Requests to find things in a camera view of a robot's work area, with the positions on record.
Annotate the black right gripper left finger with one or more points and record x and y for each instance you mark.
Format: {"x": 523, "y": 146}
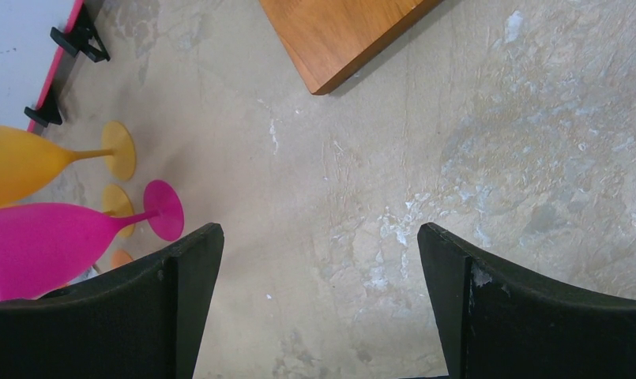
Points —
{"x": 144, "y": 319}

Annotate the yellow wine glass front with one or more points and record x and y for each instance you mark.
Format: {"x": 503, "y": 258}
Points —
{"x": 115, "y": 202}

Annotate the pink wine glass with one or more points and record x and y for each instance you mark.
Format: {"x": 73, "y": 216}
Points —
{"x": 46, "y": 245}

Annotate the black whiteboard stand foot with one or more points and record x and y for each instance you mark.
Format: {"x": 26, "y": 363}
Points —
{"x": 83, "y": 38}
{"x": 46, "y": 113}

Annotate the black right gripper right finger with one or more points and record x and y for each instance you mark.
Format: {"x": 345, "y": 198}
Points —
{"x": 497, "y": 319}

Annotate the black whiteboard stand foot right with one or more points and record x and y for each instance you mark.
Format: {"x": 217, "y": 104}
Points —
{"x": 83, "y": 38}

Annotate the orange wine glass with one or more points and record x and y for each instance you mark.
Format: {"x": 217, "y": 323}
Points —
{"x": 119, "y": 258}

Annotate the black whiteboard stand foot left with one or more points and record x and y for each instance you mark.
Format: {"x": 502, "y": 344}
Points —
{"x": 46, "y": 113}

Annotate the red framed whiteboard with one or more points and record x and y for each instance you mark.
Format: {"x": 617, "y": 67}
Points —
{"x": 29, "y": 57}

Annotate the gold wire wine glass rack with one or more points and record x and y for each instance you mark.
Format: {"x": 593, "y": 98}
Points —
{"x": 328, "y": 41}

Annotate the yellow wine glass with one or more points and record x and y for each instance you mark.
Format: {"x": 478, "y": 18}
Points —
{"x": 29, "y": 162}
{"x": 115, "y": 202}

